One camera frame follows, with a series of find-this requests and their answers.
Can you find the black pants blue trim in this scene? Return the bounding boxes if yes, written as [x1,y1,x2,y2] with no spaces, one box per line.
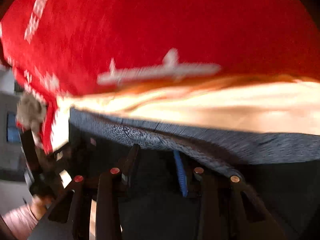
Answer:
[69,109,319,239]

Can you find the blue window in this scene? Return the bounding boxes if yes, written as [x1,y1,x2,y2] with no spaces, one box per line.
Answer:
[7,112,21,144]

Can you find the grey plush toy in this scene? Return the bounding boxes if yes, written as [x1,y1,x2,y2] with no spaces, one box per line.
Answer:
[16,93,47,133]

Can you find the peach cushion cover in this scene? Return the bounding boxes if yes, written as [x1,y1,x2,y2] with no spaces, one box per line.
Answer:
[49,75,319,151]

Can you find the red blanket white characters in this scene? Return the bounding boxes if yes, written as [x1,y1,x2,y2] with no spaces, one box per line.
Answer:
[1,0,319,152]

